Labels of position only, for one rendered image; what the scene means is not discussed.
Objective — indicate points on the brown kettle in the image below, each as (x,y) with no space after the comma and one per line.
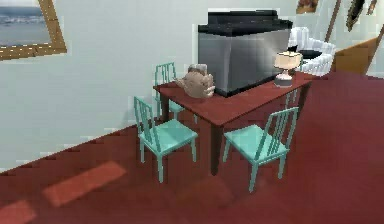
(196,85)

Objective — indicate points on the dark red wooden table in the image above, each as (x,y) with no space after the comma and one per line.
(226,105)

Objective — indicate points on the teal slatted chair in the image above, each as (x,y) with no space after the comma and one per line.
(165,78)
(290,97)
(165,136)
(256,143)

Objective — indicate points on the silver bin with black lid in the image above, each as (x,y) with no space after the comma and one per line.
(240,53)

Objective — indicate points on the cream shade table lamp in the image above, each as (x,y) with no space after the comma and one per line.
(286,65)

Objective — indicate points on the white armchair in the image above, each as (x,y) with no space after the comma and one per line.
(316,55)

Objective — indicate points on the small brown framed picture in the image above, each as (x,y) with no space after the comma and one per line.
(306,6)

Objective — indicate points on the orange wooden cabinet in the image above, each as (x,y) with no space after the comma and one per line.
(353,60)

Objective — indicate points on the gold framed seascape picture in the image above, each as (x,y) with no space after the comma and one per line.
(23,28)

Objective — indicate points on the dark framed wall picture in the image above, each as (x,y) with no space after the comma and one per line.
(354,11)

